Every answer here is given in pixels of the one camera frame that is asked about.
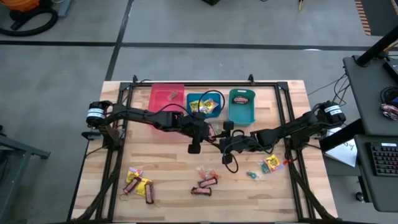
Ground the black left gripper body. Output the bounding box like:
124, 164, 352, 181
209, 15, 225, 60
186, 111, 212, 155

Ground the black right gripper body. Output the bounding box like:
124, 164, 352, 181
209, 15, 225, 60
219, 120, 254, 165

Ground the pile of candy wrappers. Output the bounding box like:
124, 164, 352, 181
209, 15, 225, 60
380, 103, 398, 121

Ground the teal plastic bin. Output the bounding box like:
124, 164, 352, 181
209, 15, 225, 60
228, 88, 257, 127

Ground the blue plastic bin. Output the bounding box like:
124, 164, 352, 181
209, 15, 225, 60
185, 92, 222, 119

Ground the pink plastic bin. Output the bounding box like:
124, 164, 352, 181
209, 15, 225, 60
146, 83, 186, 129

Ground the black desk leg beam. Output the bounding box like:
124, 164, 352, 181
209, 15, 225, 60
319, 119, 365, 153

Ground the white paper sheet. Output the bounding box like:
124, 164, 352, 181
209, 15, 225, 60
323, 126, 358, 168

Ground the dark grey desk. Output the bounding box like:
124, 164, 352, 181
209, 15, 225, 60
343, 55, 398, 136
354, 134, 398, 213

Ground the backlit black keyboard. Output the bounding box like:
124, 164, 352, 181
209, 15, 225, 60
369, 141, 398, 177

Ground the black monitor pole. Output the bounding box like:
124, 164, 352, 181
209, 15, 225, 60
355, 26, 398, 68

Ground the black flat device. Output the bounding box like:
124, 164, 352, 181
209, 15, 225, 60
382, 58, 398, 83

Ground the grey metal stand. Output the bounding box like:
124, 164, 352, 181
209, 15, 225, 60
0, 124, 51, 224

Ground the black orange-striped floor mat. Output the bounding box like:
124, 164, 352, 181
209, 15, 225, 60
354, 0, 398, 37

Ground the orange shop vacuum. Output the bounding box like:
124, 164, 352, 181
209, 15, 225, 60
7, 0, 42, 13

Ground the black right camera cable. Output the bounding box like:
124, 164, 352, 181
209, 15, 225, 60
223, 152, 239, 174

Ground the black camera cable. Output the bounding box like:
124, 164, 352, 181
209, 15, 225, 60
146, 90, 226, 119
223, 152, 239, 174

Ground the black left camera cable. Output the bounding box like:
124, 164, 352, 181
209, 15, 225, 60
146, 90, 226, 119

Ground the black aluminium table frame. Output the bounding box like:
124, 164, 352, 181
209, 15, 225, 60
67, 74, 339, 224

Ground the coiled black cable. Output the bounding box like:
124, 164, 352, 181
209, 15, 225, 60
379, 86, 398, 105

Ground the grey post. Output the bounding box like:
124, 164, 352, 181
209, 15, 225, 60
57, 0, 73, 18

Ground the black vacuum hose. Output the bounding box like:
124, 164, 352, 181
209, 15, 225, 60
0, 7, 59, 37

